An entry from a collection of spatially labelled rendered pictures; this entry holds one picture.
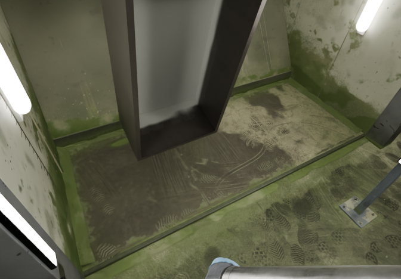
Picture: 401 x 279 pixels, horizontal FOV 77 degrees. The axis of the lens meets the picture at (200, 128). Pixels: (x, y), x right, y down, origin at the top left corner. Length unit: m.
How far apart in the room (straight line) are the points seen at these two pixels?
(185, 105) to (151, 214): 0.84
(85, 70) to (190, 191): 1.34
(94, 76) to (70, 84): 0.20
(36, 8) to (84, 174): 1.32
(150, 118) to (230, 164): 0.80
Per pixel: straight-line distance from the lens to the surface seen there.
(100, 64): 2.39
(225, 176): 2.11
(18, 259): 1.09
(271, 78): 3.19
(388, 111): 2.84
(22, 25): 2.45
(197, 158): 2.20
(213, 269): 0.79
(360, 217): 2.35
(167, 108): 1.91
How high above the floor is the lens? 1.74
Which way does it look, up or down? 44 degrees down
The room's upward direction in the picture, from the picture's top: 5 degrees clockwise
